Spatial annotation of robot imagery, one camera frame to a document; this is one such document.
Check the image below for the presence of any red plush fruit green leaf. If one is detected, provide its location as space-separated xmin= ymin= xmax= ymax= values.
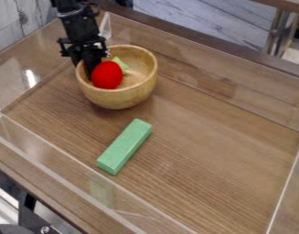
xmin=91 ymin=57 xmax=130 ymax=90

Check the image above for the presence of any green rectangular block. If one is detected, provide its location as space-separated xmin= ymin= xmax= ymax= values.
xmin=96 ymin=119 xmax=152 ymax=175

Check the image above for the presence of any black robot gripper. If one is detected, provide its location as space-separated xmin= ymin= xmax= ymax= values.
xmin=50 ymin=0 xmax=108 ymax=76

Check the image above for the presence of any black table frame leg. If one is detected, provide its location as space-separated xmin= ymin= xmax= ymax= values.
xmin=0 ymin=193 xmax=64 ymax=234

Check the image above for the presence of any clear acrylic tray wall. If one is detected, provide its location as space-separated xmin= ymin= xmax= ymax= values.
xmin=0 ymin=112 xmax=197 ymax=234

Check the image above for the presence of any metal table leg background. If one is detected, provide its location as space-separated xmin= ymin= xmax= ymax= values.
xmin=266 ymin=9 xmax=299 ymax=58

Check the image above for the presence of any clear acrylic corner bracket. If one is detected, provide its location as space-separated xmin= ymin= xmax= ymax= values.
xmin=99 ymin=12 xmax=111 ymax=39

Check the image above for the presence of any light wooden bowl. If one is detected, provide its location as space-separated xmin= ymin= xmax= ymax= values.
xmin=76 ymin=44 xmax=158 ymax=110

